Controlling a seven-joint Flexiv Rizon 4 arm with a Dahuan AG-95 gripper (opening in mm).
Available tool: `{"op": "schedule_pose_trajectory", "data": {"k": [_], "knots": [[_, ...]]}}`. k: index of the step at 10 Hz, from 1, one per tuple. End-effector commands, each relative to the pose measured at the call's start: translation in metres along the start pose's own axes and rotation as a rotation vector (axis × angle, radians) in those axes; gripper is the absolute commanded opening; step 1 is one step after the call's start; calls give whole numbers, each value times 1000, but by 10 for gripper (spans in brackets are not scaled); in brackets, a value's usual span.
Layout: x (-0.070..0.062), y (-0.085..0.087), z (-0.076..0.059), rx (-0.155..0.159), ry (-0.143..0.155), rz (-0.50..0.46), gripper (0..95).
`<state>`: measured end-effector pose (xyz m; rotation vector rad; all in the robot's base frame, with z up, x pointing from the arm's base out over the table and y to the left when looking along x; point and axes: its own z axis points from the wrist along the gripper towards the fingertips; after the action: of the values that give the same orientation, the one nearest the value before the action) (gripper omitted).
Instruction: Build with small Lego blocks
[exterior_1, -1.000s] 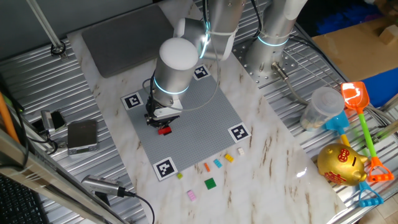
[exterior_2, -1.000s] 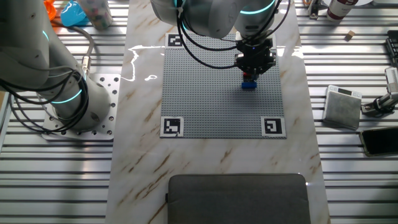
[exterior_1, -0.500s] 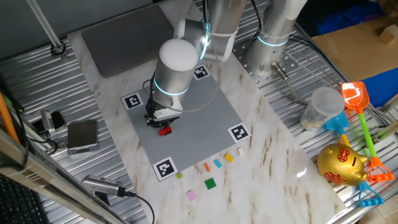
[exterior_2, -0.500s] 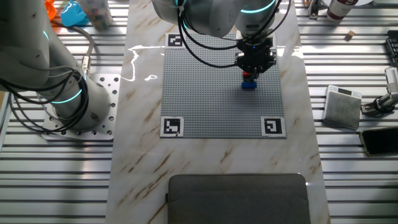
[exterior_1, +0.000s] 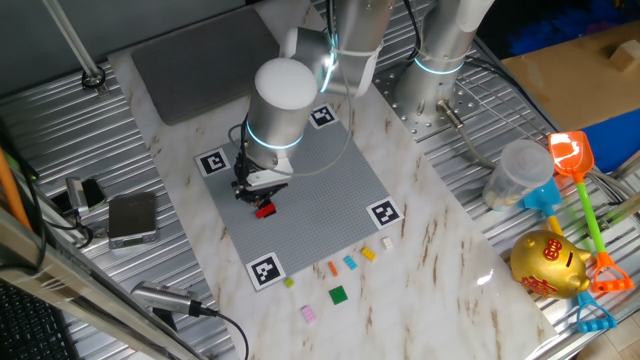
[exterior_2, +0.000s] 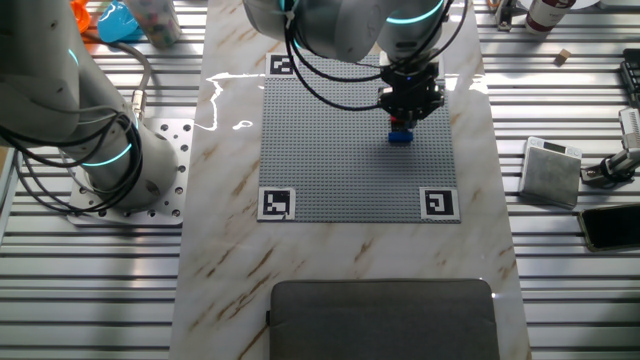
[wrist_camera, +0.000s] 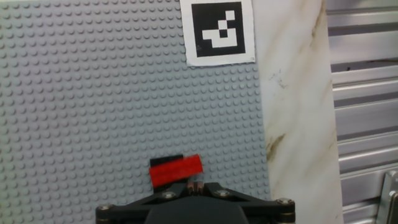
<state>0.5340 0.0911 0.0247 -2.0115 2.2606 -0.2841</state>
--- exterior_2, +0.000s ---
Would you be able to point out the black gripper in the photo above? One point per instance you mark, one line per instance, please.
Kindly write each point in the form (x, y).
(411, 92)

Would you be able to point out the blue Lego brick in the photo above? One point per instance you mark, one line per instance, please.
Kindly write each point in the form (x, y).
(400, 138)

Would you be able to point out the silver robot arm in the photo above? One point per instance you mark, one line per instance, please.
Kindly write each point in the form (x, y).
(60, 75)

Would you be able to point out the grey Lego baseplate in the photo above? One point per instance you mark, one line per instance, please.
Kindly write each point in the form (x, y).
(340, 165)

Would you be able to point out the black white fiducial marker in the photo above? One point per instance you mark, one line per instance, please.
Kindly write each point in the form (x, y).
(440, 67)
(277, 65)
(440, 203)
(276, 203)

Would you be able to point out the silver digital scale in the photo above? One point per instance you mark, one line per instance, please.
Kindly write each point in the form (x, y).
(550, 175)

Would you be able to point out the small brown wooden cube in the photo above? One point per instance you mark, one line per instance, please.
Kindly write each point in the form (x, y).
(563, 56)

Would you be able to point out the red white can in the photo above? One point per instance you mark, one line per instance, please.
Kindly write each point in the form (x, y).
(547, 15)

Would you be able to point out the grey fabric pad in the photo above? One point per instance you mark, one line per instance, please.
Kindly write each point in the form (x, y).
(382, 320)

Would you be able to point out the black smartphone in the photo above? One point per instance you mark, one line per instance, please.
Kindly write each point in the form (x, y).
(612, 227)

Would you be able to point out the black keyboard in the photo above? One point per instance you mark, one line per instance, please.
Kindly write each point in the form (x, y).
(632, 75)

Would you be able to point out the clear plastic cup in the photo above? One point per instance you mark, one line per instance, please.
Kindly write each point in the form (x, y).
(155, 22)

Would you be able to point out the silver camera on clamp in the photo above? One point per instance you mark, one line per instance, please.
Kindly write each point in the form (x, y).
(631, 127)

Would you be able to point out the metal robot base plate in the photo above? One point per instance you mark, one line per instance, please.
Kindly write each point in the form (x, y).
(172, 135)

